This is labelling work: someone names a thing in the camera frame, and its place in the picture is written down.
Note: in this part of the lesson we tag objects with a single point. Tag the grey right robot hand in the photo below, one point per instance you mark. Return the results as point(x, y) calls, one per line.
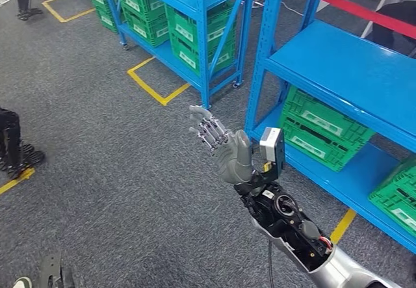
point(235, 161)

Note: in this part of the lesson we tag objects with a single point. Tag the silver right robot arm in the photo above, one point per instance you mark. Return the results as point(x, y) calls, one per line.
point(292, 225)

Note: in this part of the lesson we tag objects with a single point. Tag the blue metal shelf rack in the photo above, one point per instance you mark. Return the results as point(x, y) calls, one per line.
point(203, 40)
point(341, 70)

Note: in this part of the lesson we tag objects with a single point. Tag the yellow floor tape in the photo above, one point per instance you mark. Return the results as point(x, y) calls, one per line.
point(16, 182)
point(53, 12)
point(343, 225)

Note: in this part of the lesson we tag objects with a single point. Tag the red barrier belt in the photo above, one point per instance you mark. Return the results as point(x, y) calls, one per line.
point(357, 8)

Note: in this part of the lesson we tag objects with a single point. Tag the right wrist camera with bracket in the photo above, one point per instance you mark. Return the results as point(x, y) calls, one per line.
point(272, 146)

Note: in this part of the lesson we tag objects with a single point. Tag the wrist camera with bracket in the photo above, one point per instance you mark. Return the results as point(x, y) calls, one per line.
point(52, 271)
point(272, 146)

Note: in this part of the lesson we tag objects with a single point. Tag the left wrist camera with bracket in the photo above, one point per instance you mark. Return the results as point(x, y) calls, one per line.
point(52, 271)

